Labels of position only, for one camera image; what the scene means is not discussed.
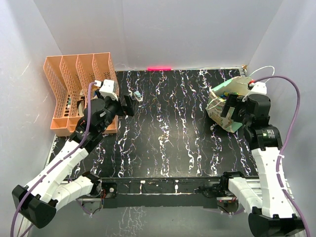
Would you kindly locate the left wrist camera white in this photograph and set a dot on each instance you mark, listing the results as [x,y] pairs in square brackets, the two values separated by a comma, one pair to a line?
[107,88]

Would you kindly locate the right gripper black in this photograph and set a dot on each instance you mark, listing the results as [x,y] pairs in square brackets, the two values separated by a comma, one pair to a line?
[233,100]

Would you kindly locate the green Fox's candy bag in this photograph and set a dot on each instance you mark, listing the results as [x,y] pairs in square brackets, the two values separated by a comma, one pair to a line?
[225,95]

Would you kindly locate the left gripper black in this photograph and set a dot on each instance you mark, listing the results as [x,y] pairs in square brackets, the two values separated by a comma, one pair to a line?
[123,110]

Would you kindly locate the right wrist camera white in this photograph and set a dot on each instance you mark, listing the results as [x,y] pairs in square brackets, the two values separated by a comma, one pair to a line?
[257,88]

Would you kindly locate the pink tape strip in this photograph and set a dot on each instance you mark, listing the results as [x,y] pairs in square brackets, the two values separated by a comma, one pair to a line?
[159,68]

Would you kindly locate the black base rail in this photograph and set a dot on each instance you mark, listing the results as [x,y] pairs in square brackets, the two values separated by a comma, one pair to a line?
[167,192]

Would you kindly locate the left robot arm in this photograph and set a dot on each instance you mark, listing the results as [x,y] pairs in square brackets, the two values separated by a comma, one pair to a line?
[40,199]

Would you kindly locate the orange plastic file organizer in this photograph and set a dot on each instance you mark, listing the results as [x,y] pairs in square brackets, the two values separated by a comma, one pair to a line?
[69,77]

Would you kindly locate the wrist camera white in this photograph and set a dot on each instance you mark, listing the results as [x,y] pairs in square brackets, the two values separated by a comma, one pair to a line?
[257,88]
[107,88]

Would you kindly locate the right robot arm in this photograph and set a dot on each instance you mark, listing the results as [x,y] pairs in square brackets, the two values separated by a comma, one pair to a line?
[272,214]

